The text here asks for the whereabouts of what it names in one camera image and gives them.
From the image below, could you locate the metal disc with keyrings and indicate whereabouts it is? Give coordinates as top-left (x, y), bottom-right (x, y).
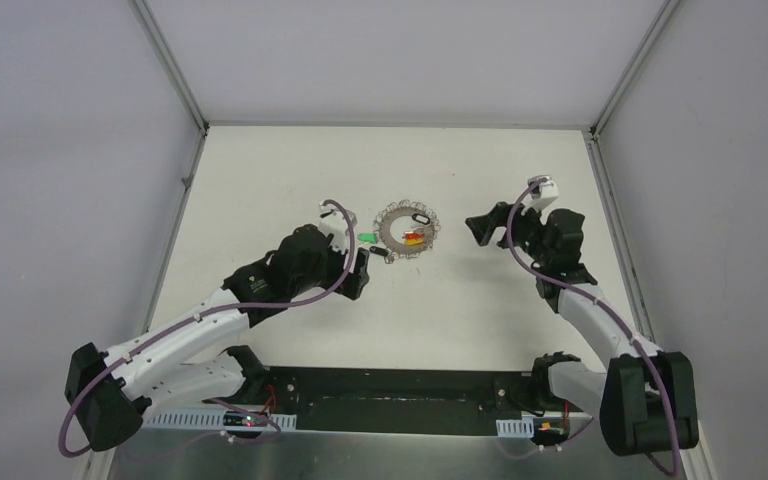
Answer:
top-left (373, 199), bottom-right (441, 264)

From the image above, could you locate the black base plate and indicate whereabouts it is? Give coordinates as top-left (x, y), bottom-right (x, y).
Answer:
top-left (224, 367), bottom-right (579, 436)

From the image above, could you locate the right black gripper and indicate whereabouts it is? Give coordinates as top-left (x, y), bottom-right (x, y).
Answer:
top-left (466, 199), bottom-right (553, 267)

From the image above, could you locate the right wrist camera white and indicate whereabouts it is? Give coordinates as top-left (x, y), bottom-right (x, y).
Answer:
top-left (523, 175), bottom-right (560, 213)

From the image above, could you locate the black tag key on ring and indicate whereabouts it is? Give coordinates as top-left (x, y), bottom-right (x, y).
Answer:
top-left (369, 246), bottom-right (390, 258)

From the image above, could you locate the black tag key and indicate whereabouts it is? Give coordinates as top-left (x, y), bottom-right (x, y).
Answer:
top-left (369, 246), bottom-right (390, 258)
top-left (411, 213), bottom-right (432, 226)

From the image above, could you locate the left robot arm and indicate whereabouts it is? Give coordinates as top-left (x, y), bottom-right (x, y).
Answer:
top-left (58, 210), bottom-right (369, 458)

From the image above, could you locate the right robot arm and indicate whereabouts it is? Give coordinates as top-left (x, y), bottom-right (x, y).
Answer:
top-left (465, 202), bottom-right (700, 456)

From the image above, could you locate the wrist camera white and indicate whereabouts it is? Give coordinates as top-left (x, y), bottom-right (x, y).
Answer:
top-left (523, 175), bottom-right (560, 213)
top-left (318, 199), bottom-right (357, 255)

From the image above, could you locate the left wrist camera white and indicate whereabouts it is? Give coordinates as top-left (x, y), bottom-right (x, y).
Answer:
top-left (318, 199), bottom-right (357, 255)

